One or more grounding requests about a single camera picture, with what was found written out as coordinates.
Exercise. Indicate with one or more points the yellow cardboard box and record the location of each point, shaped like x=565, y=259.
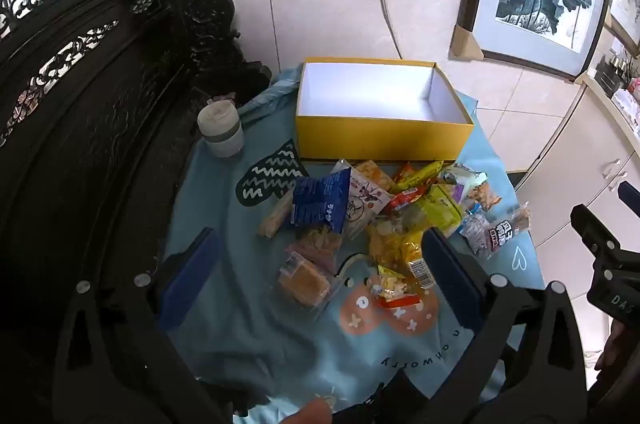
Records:
x=380, y=104

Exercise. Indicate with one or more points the clear packet with beige chips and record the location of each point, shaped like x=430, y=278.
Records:
x=315, y=246

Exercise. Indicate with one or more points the beige cracker packet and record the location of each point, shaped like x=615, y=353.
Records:
x=275, y=216

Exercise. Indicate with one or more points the white green peanut packet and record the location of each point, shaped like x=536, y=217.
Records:
x=472, y=184

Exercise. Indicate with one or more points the orange cracker packet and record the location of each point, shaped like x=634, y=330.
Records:
x=374, y=174

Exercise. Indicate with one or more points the cardboard corner protector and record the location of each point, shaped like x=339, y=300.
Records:
x=465, y=44

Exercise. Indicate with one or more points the person's right hand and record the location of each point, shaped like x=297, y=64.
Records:
x=612, y=351

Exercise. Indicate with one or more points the blue snack packet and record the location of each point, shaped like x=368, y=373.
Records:
x=320, y=199

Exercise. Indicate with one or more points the light blue printed cloth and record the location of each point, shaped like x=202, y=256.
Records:
x=280, y=344

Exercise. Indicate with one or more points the purple snack packet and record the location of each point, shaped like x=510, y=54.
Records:
x=457, y=194

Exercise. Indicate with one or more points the yellow-green snack packet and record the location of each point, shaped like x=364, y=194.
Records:
x=440, y=207

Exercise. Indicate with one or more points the red snack packet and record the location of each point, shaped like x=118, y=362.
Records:
x=407, y=198

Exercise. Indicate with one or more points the white cabinet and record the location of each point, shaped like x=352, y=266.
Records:
x=570, y=164

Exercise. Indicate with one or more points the carved dark wooden furniture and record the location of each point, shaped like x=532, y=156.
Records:
x=100, y=129

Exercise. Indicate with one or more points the small yellow red packet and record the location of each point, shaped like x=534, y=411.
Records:
x=395, y=290

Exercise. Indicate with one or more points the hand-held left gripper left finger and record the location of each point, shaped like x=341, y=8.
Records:
x=192, y=271

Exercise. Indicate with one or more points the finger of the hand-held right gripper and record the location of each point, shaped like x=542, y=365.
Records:
x=592, y=231
x=630, y=195

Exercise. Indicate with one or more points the person's left hand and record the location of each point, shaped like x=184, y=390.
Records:
x=306, y=411

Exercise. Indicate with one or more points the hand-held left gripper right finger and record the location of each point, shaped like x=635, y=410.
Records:
x=445, y=276

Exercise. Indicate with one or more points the white snack packet with drawing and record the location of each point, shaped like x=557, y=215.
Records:
x=368, y=200

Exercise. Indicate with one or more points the long yellow snack packet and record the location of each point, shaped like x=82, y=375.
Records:
x=426, y=171

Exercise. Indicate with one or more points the yellow clear snack packet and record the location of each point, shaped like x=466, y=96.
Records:
x=395, y=249

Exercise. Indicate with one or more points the orange-red snack packet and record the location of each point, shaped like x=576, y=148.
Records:
x=404, y=176

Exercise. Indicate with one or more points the white pink packet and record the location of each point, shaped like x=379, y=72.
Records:
x=631, y=102

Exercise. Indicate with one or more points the dark box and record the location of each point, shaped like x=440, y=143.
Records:
x=617, y=72

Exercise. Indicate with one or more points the clear packet with orange cake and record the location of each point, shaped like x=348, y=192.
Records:
x=302, y=282

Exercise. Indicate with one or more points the clear packet with black label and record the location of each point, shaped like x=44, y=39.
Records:
x=500, y=231

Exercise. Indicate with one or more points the white cup with grey band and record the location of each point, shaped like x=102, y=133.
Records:
x=220, y=132

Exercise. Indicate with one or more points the small clear snack packet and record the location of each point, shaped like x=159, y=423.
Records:
x=472, y=229

